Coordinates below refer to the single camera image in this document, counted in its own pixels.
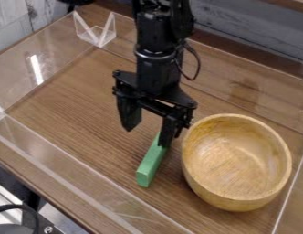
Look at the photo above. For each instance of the light brown wooden bowl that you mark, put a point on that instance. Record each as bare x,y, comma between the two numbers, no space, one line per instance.
237,161

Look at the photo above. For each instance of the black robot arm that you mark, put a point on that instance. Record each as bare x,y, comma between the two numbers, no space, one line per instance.
165,24

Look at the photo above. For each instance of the black metal mount with screw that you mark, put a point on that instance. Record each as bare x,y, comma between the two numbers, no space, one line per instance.
36,221

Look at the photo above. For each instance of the green rectangular block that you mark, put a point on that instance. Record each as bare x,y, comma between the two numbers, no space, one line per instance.
150,163

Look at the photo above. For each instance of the clear acrylic corner bracket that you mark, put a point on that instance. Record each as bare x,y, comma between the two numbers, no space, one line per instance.
97,35

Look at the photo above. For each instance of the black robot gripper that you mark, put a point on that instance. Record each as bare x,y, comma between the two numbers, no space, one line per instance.
153,88

